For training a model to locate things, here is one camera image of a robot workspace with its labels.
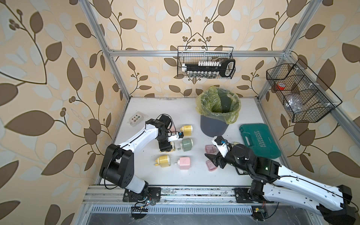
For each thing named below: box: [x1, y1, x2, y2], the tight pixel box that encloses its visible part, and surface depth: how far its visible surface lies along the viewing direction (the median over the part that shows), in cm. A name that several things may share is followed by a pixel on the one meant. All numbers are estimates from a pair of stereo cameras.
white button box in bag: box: [127, 111, 149, 128], surface depth 106 cm
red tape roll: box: [275, 82, 286, 91], surface depth 83 cm
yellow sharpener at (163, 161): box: [154, 154, 172, 168], surface depth 81 cm
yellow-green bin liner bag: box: [195, 85, 242, 125], surface depth 84 cm
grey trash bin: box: [200, 114, 230, 137], surface depth 100 cm
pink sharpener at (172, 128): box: [169, 124, 176, 133], surface depth 77 cm
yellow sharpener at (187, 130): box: [180, 125, 194, 137], surface depth 95 cm
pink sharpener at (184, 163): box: [173, 156, 192, 171], surface depth 81 cm
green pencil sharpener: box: [180, 138, 194, 152], surface depth 88 cm
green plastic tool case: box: [239, 123, 282, 159], surface depth 93 cm
